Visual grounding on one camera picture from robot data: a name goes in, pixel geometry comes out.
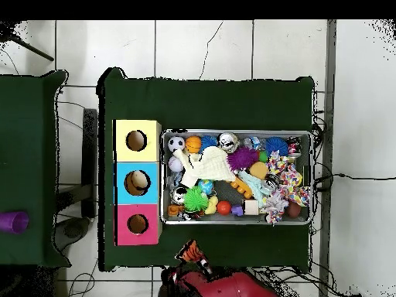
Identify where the black floor cable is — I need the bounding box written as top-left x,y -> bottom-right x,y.
314,172 -> 396,186

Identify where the green fuzzy toy with eyes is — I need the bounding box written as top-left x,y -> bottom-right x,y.
183,186 -> 211,214

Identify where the small soccer ball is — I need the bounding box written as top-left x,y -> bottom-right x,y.
167,135 -> 186,153

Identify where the black tripod leg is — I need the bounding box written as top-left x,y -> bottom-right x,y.
0,21 -> 56,63

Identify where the purple spiky ball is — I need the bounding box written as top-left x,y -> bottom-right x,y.
227,146 -> 261,172

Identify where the wooden box with three holes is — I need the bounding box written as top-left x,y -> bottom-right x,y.
113,118 -> 163,247

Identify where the colourful patterned cloth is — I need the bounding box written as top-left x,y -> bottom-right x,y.
259,153 -> 312,224

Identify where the clear mesh bin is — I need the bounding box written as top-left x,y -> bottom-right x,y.
161,128 -> 313,225

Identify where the cream knitted cloth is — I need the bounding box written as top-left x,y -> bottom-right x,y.
174,145 -> 238,189

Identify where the plain wooden cube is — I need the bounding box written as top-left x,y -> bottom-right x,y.
244,199 -> 261,217

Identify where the purple plastic cup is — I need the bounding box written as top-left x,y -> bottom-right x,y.
0,211 -> 30,235

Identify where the green cloth side table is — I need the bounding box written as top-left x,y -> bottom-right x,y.
0,67 -> 70,269

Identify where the blue spiky ball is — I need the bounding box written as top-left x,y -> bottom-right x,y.
265,135 -> 290,157

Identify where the small red ball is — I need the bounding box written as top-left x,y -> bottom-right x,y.
216,200 -> 233,217

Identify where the small orange basketball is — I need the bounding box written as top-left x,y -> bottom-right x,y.
185,135 -> 203,155

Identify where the orange striped tiger toy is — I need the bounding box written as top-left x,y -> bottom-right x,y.
175,240 -> 204,266

